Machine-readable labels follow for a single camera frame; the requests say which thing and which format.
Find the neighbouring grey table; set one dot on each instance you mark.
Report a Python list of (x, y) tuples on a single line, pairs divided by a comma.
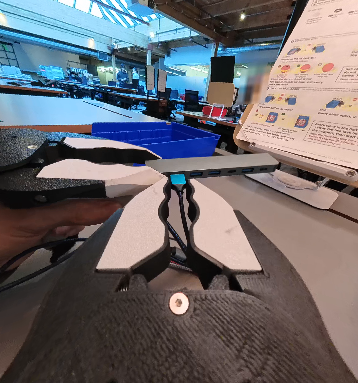
[(47, 110)]

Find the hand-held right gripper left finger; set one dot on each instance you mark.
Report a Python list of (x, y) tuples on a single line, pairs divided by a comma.
[(137, 233)]

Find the printed instruction sheet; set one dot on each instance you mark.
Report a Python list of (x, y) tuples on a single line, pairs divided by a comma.
[(316, 89)]

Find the white document stand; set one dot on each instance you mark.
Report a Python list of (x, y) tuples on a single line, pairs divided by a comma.
[(301, 163)]

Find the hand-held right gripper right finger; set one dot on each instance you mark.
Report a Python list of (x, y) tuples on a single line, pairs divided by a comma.
[(221, 236)]

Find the tan board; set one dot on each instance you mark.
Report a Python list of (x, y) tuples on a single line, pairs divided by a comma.
[(221, 94)]

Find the grey usb hub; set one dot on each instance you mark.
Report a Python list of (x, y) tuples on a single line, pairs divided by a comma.
[(215, 163)]

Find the red box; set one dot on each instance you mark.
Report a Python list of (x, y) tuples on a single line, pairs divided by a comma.
[(212, 111)]

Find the person's left hand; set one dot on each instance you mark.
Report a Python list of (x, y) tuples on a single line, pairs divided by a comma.
[(23, 227)]

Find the grey desk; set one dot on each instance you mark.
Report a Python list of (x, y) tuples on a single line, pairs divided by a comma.
[(286, 239)]

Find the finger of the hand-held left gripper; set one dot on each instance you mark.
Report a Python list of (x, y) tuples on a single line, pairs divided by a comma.
[(107, 148), (92, 173)]

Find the blue plastic bin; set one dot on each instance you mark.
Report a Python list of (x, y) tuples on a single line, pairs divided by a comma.
[(167, 140)]

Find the black office chair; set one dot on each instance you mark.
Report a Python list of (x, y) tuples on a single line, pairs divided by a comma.
[(191, 100)]

